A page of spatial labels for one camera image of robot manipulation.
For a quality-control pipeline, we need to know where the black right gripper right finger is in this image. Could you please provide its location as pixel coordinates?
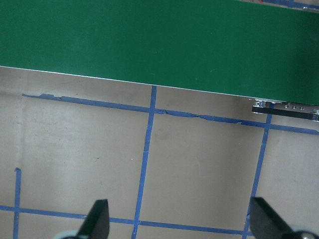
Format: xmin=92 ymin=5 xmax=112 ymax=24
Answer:
xmin=250 ymin=197 xmax=294 ymax=239

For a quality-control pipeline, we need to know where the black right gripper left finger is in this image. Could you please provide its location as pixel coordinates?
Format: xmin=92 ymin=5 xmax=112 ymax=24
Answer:
xmin=77 ymin=199 xmax=110 ymax=239

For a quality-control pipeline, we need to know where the green conveyor belt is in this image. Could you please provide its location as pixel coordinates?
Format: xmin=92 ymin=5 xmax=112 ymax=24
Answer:
xmin=0 ymin=0 xmax=319 ymax=121

